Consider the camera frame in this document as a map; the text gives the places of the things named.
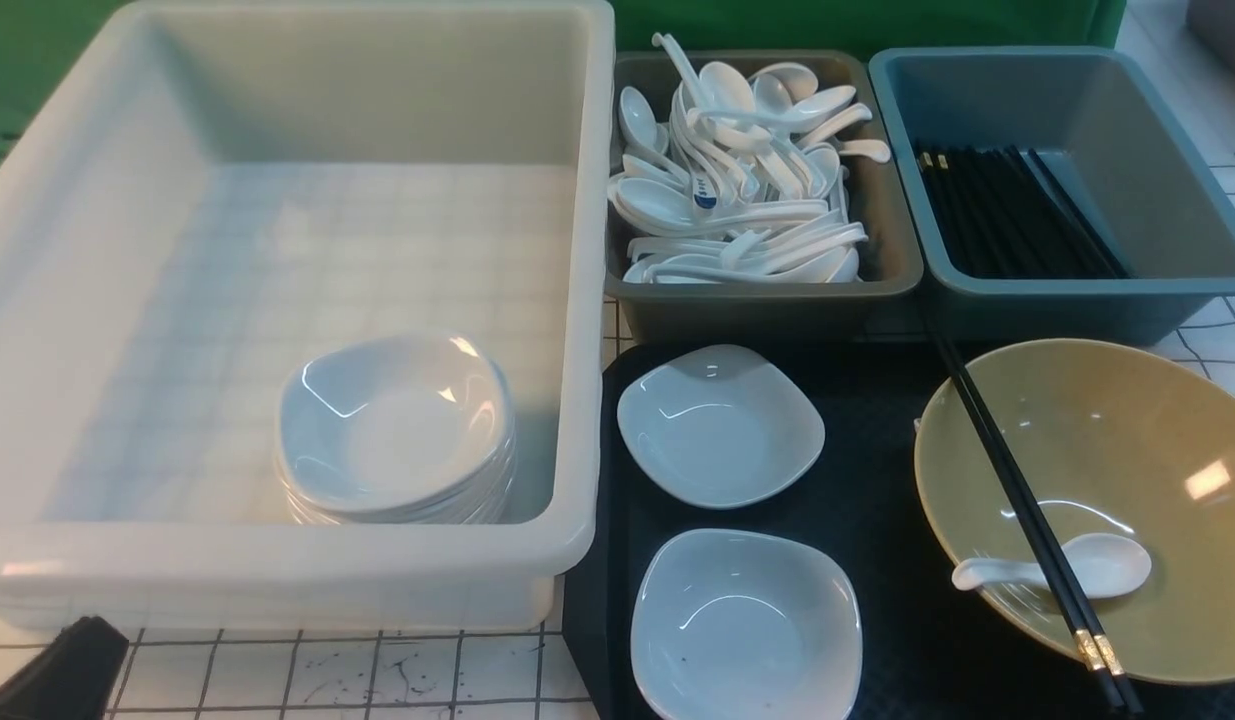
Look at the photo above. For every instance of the black textured serving tray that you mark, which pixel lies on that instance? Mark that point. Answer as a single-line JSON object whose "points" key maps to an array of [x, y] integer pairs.
{"points": [[929, 654]]}

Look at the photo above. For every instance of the white soup spoon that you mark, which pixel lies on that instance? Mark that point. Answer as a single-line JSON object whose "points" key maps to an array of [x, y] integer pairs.
{"points": [[1107, 566]]}

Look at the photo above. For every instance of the pile of white spoons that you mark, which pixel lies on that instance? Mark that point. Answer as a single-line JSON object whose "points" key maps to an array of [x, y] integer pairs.
{"points": [[746, 182]]}

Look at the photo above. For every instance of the green backdrop cloth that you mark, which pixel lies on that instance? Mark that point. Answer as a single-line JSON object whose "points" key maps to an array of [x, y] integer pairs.
{"points": [[40, 40]]}

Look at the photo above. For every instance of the white square dish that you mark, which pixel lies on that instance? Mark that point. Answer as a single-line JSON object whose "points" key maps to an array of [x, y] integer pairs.
{"points": [[720, 428], [731, 624]]}

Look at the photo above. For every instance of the yellow noodle bowl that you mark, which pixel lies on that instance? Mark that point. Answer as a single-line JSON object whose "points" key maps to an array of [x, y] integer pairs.
{"points": [[1111, 439]]}

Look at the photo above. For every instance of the grey-brown spoon bin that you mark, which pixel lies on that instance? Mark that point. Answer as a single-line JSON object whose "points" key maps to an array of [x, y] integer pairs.
{"points": [[891, 264]]}

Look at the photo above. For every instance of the large white plastic tub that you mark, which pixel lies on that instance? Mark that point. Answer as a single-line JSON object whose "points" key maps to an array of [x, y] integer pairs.
{"points": [[218, 193]]}

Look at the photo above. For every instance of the blue-grey chopstick bin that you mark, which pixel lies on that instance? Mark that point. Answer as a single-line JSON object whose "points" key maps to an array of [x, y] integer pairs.
{"points": [[1101, 127]]}

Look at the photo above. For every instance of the bundle of black chopsticks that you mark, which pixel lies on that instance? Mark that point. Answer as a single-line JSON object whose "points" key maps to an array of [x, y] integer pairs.
{"points": [[1003, 214]]}

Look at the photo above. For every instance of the white square dish front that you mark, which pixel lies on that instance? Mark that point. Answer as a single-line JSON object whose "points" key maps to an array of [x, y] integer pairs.
{"points": [[731, 624]]}

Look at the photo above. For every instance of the stack of white dishes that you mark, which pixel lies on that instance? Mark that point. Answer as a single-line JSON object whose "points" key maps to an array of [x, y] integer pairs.
{"points": [[416, 428]]}

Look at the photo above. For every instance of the black chopstick gold band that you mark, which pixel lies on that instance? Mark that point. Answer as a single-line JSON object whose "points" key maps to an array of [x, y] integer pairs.
{"points": [[1039, 520], [1017, 510]]}

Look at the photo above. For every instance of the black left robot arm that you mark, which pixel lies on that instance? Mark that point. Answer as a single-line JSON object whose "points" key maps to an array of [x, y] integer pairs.
{"points": [[72, 678]]}

